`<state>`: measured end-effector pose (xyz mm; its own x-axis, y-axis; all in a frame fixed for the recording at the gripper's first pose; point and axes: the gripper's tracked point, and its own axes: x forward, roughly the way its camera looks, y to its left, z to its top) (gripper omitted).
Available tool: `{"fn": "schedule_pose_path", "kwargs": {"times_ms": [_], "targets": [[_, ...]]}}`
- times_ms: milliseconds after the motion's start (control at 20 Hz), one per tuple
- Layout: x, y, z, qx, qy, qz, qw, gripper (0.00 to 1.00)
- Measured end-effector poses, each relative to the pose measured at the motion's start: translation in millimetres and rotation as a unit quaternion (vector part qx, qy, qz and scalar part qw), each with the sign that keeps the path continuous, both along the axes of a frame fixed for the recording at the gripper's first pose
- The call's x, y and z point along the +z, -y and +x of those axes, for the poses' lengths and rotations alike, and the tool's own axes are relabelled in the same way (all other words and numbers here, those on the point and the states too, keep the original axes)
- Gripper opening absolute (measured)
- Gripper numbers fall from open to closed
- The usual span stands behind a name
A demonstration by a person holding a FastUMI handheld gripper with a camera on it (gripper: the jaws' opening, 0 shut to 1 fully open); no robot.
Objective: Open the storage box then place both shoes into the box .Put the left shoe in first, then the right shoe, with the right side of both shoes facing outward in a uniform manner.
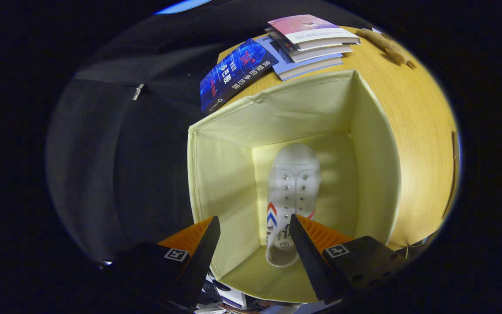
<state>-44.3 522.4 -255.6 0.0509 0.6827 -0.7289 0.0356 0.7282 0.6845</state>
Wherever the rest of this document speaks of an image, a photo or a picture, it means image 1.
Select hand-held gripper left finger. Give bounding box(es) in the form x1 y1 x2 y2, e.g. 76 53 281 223
102 216 221 309

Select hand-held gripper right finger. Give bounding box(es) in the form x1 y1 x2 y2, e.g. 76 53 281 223
289 214 409 305

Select pale green fabric storage box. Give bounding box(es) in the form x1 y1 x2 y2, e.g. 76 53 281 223
187 69 402 304

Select white canvas shoe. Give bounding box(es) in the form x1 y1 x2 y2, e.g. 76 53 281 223
265 143 321 267

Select lavender cover book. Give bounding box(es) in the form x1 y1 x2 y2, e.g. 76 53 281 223
254 35 344 82

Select blue glossy book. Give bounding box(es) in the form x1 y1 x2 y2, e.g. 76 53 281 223
200 38 280 115

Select grey cover book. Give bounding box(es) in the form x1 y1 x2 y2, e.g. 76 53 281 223
265 28 354 62

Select brown plush toy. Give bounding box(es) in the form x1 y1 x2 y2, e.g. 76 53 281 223
356 28 417 69

